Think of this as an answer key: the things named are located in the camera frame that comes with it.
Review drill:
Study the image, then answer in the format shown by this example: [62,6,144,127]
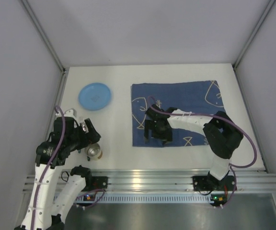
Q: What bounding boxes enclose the metal cup with brown base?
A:
[84,143,103,161]

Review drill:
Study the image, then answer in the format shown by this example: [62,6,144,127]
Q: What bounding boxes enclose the light blue plastic plate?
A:
[78,82,112,111]

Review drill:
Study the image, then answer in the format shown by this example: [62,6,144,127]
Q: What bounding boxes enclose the blue fish-print placemat cloth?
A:
[131,80,225,148]

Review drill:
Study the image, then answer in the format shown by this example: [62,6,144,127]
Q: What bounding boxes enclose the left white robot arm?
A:
[17,116,101,230]

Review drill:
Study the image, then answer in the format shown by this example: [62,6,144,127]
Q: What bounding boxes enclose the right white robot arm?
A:
[144,104,243,195]

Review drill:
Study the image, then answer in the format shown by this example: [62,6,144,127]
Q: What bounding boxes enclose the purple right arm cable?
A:
[147,95,259,209]

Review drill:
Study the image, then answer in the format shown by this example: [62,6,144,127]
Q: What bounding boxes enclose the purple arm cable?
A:
[147,95,259,209]
[30,105,68,226]

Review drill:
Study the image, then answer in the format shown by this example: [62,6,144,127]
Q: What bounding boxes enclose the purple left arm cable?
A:
[30,105,68,226]

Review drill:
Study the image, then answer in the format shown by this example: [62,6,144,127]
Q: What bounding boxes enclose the right aluminium frame post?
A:
[232,0,276,70]

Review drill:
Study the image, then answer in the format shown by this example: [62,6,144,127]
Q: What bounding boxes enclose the aluminium frame post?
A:
[18,0,66,73]
[232,0,276,70]

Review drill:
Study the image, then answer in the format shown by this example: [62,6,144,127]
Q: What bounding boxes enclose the aluminium mounting rail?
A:
[23,169,276,204]

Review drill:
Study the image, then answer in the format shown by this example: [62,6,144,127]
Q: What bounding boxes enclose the left aluminium frame post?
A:
[18,0,66,73]

